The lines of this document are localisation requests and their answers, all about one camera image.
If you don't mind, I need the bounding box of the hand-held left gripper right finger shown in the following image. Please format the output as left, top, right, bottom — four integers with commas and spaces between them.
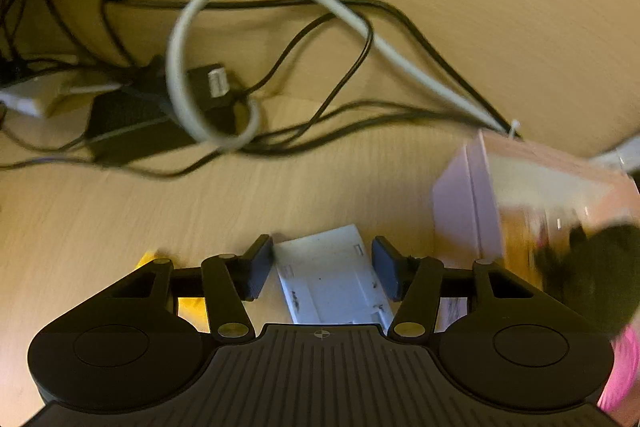
371, 235, 552, 342

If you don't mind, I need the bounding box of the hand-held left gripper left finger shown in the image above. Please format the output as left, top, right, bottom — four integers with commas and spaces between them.
107, 234, 275, 342

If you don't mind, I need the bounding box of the small white box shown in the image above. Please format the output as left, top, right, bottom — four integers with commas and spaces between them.
272, 223, 396, 326

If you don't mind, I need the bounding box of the pink cardboard box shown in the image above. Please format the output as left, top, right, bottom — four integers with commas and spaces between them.
432, 129, 640, 309

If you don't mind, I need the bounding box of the black plush toy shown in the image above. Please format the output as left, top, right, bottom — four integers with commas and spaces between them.
532, 219, 640, 339

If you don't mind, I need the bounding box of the pink plastic basket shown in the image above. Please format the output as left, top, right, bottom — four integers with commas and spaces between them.
597, 324, 640, 414

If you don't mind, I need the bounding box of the yellow building block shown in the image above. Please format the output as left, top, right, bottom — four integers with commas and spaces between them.
135, 250, 211, 334

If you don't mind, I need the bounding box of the black power adapter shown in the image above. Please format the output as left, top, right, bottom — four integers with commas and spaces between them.
85, 64, 237, 166

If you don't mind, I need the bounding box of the white power strip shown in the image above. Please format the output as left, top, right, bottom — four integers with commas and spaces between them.
0, 74, 122, 118

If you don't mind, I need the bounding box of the thick grey cable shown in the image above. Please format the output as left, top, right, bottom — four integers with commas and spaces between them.
165, 0, 522, 153

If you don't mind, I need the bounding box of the black cable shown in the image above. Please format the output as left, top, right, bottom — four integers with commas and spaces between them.
99, 0, 523, 180
0, 0, 127, 75

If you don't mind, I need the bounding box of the white cable bundle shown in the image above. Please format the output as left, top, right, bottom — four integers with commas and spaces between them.
589, 136, 640, 174

